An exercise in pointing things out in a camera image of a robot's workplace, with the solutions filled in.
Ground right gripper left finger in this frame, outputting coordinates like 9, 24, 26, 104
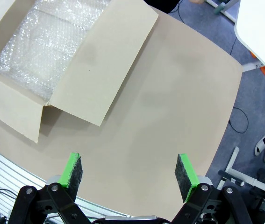
10, 152, 93, 224

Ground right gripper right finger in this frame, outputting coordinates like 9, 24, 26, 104
169, 153, 255, 224

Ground black and white chair base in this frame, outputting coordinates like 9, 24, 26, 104
215, 146, 265, 212

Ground white slipper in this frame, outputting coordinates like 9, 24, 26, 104
254, 134, 265, 157

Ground open cardboard box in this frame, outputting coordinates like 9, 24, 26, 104
0, 0, 159, 144

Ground clear bubble wrap sheet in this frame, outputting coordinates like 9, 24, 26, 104
0, 0, 111, 101

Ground white side table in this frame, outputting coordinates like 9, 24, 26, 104
204, 0, 265, 85

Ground person in black t-shirt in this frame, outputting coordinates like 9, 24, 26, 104
145, 0, 182, 14

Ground black floor cable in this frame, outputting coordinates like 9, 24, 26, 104
227, 106, 250, 134

